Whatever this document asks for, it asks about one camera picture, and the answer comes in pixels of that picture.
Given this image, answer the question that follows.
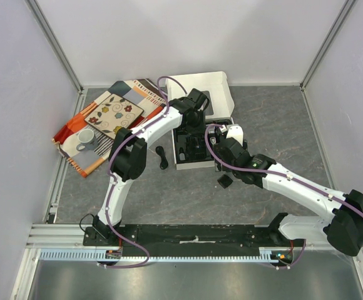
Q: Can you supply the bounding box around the black guard comb in tray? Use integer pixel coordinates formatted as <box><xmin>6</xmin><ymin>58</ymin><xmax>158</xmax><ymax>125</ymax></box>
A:
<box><xmin>192</xmin><ymin>146</ymin><xmax>207</xmax><ymax>160</ymax></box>

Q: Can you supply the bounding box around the colourful patchwork cloth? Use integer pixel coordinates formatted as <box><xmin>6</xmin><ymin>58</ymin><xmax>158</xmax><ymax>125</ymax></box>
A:
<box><xmin>52</xmin><ymin>79</ymin><xmax>165</xmax><ymax>178</ymax></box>

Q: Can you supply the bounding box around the white slotted cable duct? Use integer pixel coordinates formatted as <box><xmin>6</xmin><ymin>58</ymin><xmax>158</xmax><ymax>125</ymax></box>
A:
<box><xmin>39</xmin><ymin>249</ymin><xmax>279</xmax><ymax>263</ymax></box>

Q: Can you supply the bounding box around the grey ceramic mug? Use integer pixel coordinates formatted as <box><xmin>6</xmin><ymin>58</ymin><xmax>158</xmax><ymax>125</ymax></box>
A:
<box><xmin>76</xmin><ymin>128</ymin><xmax>98</xmax><ymax>151</ymax></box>

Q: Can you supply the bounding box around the black plastic tray insert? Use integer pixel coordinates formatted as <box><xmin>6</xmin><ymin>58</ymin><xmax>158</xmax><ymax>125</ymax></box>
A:
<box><xmin>172</xmin><ymin>118</ymin><xmax>234</xmax><ymax>164</ymax></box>

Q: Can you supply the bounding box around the white cardboard clipper box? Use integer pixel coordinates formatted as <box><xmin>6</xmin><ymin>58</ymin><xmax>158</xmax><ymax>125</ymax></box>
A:
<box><xmin>166</xmin><ymin>71</ymin><xmax>244</xmax><ymax>171</ymax></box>

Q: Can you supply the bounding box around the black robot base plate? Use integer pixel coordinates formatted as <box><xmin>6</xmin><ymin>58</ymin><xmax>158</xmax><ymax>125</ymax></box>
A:
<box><xmin>83</xmin><ymin>223</ymin><xmax>306</xmax><ymax>257</ymax></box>

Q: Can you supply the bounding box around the silver black hair clipper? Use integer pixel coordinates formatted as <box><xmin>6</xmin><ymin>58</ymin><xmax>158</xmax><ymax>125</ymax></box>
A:
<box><xmin>208</xmin><ymin>136</ymin><xmax>217</xmax><ymax>146</ymax></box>

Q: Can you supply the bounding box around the floral square plate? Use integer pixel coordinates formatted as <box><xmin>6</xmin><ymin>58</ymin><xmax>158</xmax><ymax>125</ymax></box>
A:
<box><xmin>84</xmin><ymin>94</ymin><xmax>144</xmax><ymax>139</ymax></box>

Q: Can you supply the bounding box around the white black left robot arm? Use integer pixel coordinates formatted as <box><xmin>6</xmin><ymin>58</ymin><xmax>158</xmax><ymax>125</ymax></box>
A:
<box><xmin>93</xmin><ymin>88</ymin><xmax>210</xmax><ymax>246</ymax></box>

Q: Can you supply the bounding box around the black clipper guard comb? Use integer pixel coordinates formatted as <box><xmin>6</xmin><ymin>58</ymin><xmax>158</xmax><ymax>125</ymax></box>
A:
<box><xmin>217</xmin><ymin>174</ymin><xmax>233</xmax><ymax>189</ymax></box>

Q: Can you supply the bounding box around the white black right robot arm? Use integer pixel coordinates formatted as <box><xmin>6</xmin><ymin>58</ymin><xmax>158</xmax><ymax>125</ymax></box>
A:
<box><xmin>212</xmin><ymin>137</ymin><xmax>363</xmax><ymax>256</ymax></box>

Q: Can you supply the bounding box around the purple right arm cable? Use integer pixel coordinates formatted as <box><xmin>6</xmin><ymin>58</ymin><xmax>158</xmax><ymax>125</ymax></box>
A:
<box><xmin>203</xmin><ymin>123</ymin><xmax>363</xmax><ymax>271</ymax></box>

